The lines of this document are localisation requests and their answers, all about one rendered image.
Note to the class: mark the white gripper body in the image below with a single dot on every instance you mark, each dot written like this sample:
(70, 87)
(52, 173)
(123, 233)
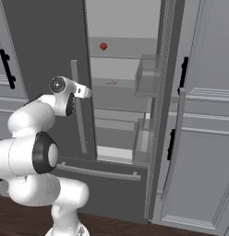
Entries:
(87, 92)

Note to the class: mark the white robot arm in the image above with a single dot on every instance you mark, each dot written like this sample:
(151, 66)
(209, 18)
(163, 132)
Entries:
(24, 153)

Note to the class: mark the red strawberry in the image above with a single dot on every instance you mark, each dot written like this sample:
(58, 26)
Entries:
(103, 46)

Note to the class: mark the clear large fridge door bin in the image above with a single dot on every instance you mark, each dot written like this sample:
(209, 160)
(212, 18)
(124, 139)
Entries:
(147, 76)

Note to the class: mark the clear small fridge door bin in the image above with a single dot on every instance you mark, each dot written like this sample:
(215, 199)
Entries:
(143, 141)

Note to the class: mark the grey fridge body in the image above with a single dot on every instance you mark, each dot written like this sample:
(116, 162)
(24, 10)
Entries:
(119, 18)

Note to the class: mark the dark grey open fridge door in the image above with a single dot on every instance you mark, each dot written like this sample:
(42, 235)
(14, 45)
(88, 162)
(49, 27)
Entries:
(170, 46)

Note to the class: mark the dark grey fridge drawer front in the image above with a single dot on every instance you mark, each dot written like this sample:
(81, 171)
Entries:
(119, 196)

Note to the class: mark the small flat red item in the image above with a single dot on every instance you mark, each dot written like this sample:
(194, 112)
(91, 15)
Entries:
(110, 82)

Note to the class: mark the grey cupboard door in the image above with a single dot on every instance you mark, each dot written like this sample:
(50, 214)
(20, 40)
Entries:
(5, 30)
(211, 40)
(2, 120)
(199, 178)

